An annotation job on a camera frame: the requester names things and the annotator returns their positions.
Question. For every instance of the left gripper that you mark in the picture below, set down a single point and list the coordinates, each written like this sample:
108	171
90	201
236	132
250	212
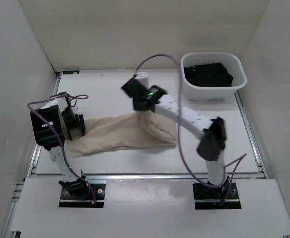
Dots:
79	125

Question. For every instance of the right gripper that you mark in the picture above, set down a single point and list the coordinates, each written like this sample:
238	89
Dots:
135	107

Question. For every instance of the beige trousers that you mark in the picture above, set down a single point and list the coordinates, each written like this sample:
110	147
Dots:
128	131

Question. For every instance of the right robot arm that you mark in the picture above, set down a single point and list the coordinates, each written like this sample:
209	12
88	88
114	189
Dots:
211	133

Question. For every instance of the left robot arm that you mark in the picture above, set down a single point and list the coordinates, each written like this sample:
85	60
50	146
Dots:
53	120

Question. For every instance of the black folded trousers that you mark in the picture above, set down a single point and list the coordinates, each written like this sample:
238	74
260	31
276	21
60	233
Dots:
208	75

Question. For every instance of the white plastic basket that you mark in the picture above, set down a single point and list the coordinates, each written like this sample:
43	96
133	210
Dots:
230	61

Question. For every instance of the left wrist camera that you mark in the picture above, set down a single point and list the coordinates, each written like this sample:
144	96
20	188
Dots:
62	102

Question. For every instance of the aluminium front rail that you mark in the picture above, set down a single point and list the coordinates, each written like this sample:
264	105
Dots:
138	176

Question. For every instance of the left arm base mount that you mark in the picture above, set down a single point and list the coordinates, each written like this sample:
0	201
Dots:
78	195

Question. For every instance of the aluminium left rail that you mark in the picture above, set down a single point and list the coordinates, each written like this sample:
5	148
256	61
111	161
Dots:
16	139

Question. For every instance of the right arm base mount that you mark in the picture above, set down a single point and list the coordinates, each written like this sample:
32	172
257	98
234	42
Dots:
207	198

